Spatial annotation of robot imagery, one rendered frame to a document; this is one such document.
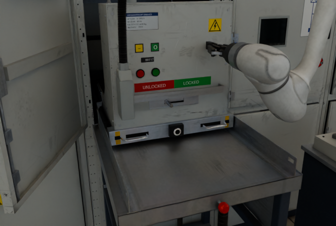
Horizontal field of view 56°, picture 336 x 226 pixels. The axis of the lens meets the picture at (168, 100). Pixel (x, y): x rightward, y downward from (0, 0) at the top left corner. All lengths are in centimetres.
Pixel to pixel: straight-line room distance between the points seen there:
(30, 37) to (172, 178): 65
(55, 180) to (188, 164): 71
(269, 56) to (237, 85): 81
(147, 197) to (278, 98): 48
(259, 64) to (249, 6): 78
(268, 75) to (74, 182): 109
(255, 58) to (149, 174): 51
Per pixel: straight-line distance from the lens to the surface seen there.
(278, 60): 88
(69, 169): 159
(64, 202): 168
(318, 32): 109
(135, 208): 94
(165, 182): 105
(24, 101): 107
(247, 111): 179
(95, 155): 159
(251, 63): 91
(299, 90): 101
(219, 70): 131
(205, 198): 100
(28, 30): 111
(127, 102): 109
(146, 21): 117
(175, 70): 123
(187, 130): 132
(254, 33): 168
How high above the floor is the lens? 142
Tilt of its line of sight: 19 degrees down
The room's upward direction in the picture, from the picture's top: 1 degrees counter-clockwise
